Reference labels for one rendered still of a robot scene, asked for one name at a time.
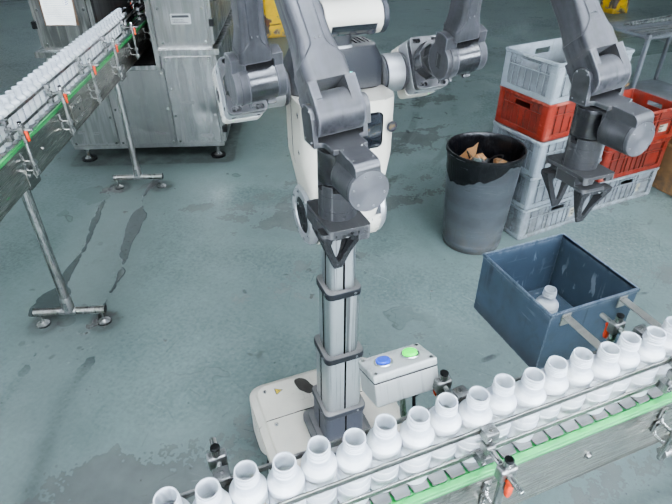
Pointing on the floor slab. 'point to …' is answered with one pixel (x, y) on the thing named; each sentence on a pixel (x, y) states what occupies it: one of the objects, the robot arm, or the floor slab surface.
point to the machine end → (155, 75)
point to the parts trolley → (646, 52)
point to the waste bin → (479, 190)
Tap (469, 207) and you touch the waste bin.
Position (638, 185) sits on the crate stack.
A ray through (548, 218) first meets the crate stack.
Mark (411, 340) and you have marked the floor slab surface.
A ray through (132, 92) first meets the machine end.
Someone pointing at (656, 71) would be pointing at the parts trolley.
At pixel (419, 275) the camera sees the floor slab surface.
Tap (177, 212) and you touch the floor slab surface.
